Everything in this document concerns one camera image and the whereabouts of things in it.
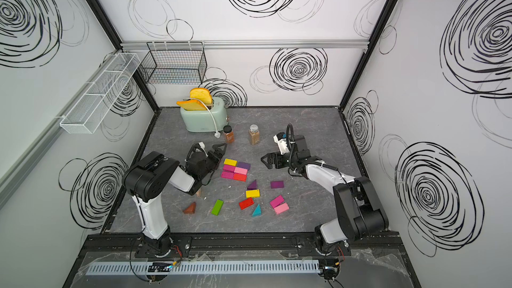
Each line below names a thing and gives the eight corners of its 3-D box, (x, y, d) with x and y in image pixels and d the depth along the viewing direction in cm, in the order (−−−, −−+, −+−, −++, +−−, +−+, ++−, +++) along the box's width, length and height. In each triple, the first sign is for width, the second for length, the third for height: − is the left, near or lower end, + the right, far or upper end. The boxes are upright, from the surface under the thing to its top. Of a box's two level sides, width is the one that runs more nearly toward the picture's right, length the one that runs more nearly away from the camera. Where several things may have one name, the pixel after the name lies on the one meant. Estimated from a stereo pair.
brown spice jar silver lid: (251, 146, 105) (251, 133, 96) (249, 138, 108) (248, 125, 100) (259, 144, 105) (260, 131, 97) (257, 136, 109) (257, 123, 100)
